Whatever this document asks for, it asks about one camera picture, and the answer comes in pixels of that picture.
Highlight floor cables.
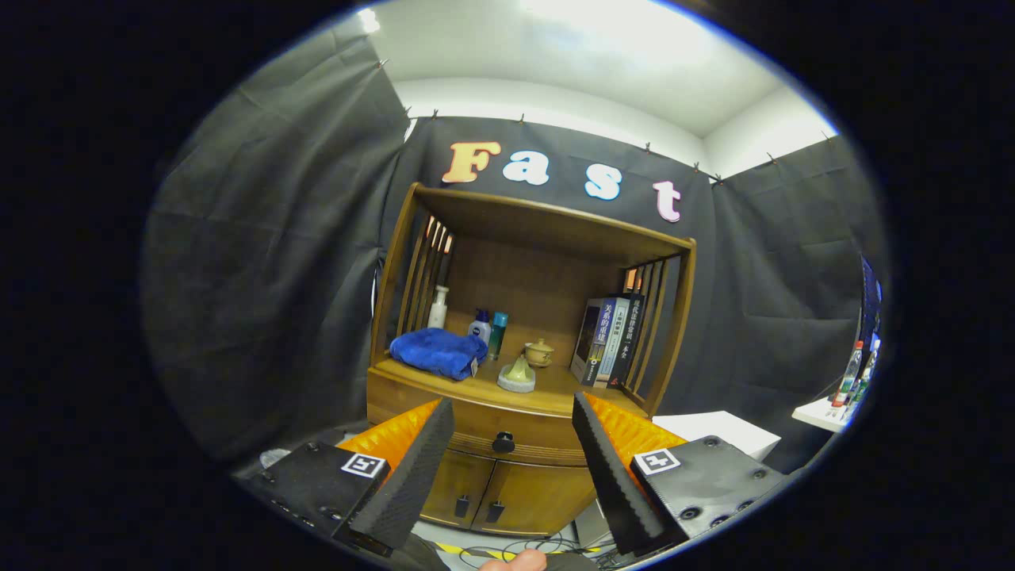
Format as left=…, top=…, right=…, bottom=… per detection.
left=440, top=533, right=615, bottom=570

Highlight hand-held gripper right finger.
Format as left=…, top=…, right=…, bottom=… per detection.
left=571, top=393, right=810, bottom=556

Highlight book with pale spine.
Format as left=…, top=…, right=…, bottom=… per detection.
left=595, top=297, right=631, bottom=389

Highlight blue towel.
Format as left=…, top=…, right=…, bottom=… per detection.
left=389, top=328, right=489, bottom=381

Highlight white box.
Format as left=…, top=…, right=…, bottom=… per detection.
left=650, top=410, right=782, bottom=462

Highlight wooden drawer with black knob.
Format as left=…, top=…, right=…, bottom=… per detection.
left=366, top=373, right=645, bottom=469

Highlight wooden cabinet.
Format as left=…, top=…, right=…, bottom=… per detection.
left=365, top=182, right=699, bottom=538

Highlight wooden countertop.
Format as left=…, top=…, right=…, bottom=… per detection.
left=373, top=349, right=655, bottom=419

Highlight thick book with dark cover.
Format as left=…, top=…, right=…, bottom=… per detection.
left=570, top=298, right=615, bottom=387

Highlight wooden cabinet door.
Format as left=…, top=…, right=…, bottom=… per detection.
left=472, top=460, right=597, bottom=538
left=420, top=448, right=496, bottom=530

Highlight white shelf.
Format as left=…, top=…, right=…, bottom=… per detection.
left=791, top=397, right=853, bottom=434

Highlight book with black spine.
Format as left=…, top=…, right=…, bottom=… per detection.
left=611, top=293, right=645, bottom=389

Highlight water bottle with red label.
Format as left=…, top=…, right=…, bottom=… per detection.
left=831, top=341, right=865, bottom=408

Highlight water bottle with green label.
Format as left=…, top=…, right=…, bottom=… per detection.
left=852, top=337, right=881, bottom=405

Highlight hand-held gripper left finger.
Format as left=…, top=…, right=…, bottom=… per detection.
left=238, top=397, right=457, bottom=558

